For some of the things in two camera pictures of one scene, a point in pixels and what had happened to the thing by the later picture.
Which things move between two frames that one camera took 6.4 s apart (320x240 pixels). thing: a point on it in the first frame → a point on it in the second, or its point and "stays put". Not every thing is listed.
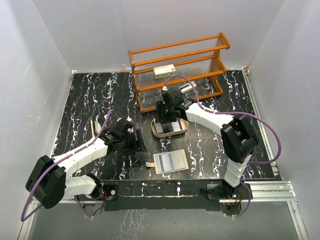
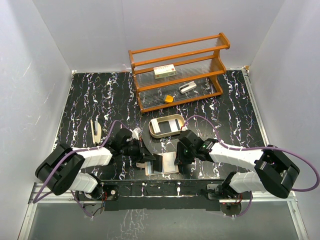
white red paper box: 164,71 stays put
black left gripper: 137,145 → 145,154
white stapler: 187,87 stays put
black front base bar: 205,195 stays put
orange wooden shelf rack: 193,66 stays put
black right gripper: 161,117 → 180,159
